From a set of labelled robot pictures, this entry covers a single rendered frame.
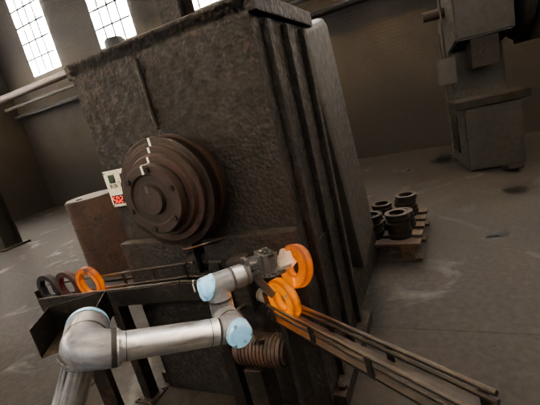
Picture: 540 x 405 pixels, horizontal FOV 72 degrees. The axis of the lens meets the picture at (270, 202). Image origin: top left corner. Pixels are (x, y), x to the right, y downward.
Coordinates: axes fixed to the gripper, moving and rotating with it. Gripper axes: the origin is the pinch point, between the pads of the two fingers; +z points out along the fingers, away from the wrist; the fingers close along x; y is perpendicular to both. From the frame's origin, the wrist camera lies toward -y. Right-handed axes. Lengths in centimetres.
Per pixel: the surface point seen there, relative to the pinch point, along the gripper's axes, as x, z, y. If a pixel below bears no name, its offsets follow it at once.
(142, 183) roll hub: 46, -37, 32
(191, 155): 33, -19, 40
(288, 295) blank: -6.6, -8.2, -7.7
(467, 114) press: 172, 371, 15
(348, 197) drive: 60, 79, -3
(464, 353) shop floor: -7, 84, -75
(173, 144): 39, -23, 45
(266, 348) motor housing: 6.1, -13.8, -32.1
